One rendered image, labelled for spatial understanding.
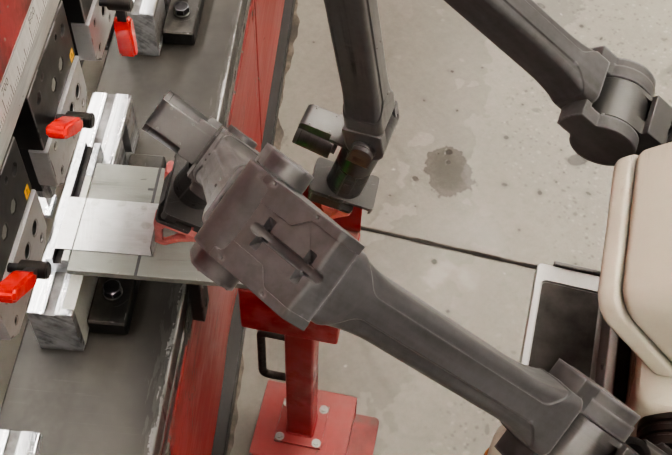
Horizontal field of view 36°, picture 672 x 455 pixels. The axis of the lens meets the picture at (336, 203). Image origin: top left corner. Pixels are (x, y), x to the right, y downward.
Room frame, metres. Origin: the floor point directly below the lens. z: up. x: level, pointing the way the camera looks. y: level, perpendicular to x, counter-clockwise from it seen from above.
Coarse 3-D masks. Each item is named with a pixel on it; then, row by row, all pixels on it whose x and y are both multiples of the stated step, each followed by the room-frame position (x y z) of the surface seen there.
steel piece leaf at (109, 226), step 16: (96, 208) 0.82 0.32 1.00; (112, 208) 0.82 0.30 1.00; (128, 208) 0.82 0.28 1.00; (144, 208) 0.83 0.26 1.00; (80, 224) 0.79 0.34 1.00; (96, 224) 0.80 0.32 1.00; (112, 224) 0.80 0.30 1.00; (128, 224) 0.80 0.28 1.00; (144, 224) 0.80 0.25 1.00; (80, 240) 0.77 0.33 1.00; (96, 240) 0.77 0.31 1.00; (112, 240) 0.77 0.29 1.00; (128, 240) 0.77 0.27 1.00; (144, 240) 0.77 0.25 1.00
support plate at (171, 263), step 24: (96, 168) 0.89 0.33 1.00; (120, 168) 0.89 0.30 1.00; (144, 168) 0.90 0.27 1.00; (96, 192) 0.85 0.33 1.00; (120, 192) 0.85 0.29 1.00; (144, 192) 0.85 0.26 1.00; (72, 264) 0.73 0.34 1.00; (96, 264) 0.73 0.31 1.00; (120, 264) 0.73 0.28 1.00; (144, 264) 0.74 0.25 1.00; (168, 264) 0.74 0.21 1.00; (192, 264) 0.74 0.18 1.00
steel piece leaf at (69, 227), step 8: (72, 200) 0.83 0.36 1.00; (80, 200) 0.83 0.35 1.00; (72, 208) 0.82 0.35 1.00; (80, 208) 0.82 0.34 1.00; (64, 216) 0.81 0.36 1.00; (72, 216) 0.81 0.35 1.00; (80, 216) 0.81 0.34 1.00; (64, 224) 0.79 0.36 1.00; (72, 224) 0.79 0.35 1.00; (64, 232) 0.78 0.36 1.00; (72, 232) 0.78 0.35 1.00; (64, 240) 0.77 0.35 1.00; (72, 240) 0.77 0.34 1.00; (56, 248) 0.75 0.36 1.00; (64, 248) 0.75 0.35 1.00
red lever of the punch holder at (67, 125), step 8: (72, 112) 0.76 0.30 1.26; (80, 112) 0.76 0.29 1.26; (88, 112) 0.76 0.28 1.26; (56, 120) 0.71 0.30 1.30; (64, 120) 0.72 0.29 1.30; (72, 120) 0.72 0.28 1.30; (80, 120) 0.73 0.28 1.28; (88, 120) 0.75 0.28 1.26; (48, 128) 0.69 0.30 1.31; (56, 128) 0.69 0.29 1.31; (64, 128) 0.70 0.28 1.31; (72, 128) 0.71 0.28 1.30; (80, 128) 0.73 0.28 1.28; (88, 128) 0.75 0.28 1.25; (56, 136) 0.69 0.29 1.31; (64, 136) 0.69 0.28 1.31
